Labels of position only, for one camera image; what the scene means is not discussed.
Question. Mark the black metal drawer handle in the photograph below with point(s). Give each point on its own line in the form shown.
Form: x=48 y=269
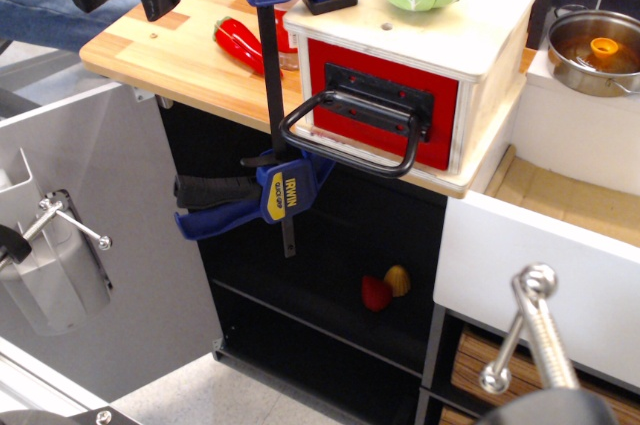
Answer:
x=372 y=101

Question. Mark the red front wooden drawer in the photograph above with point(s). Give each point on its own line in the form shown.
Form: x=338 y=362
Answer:
x=433 y=152

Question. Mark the plywood drawer box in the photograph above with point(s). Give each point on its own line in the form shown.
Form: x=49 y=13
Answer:
x=478 y=43

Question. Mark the wicker basket drawer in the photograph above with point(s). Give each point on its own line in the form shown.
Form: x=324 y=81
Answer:
x=476 y=348

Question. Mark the blue jeans leg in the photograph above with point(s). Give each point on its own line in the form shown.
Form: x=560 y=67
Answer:
x=59 y=24

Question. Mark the wooden butcher block board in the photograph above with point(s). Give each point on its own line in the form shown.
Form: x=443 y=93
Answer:
x=175 y=57

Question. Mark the red toy chili pepper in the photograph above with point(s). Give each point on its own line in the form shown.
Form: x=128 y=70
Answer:
x=240 y=43

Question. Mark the blue Irwin bar clamp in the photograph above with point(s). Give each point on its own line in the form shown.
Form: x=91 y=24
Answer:
x=286 y=182

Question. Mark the grey cabinet door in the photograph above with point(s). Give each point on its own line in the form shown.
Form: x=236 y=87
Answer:
x=111 y=296

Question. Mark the black shelf cabinet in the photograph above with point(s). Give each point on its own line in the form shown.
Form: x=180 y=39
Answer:
x=301 y=320

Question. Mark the red toy strawberry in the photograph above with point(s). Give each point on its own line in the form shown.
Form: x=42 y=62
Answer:
x=376 y=294

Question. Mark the yellow toy lemon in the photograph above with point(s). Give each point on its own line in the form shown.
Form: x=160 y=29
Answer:
x=398 y=279

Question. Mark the stainless steel pot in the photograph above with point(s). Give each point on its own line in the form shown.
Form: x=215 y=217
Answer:
x=572 y=63

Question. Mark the orange toy in pot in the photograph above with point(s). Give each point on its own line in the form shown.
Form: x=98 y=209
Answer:
x=603 y=48

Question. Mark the white toy sink counter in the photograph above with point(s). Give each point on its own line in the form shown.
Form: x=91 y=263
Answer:
x=560 y=187

